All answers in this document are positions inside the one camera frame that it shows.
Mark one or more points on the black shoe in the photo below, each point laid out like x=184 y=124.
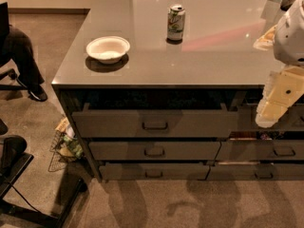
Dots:
x=38 y=94

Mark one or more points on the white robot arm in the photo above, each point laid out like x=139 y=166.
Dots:
x=289 y=38

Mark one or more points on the grey counter cabinet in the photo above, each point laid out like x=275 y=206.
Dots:
x=213 y=67

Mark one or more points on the white paper bowl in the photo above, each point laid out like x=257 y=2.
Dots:
x=108 y=49

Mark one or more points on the wire basket with trash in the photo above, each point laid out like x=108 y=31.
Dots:
x=65 y=147

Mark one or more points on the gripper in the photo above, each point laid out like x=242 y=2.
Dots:
x=291 y=40

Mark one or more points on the person leg dark trousers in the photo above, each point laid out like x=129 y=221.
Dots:
x=16 y=46

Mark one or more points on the snack bag on counter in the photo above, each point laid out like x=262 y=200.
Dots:
x=266 y=41

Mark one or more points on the green white soda can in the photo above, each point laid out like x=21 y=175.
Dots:
x=175 y=22

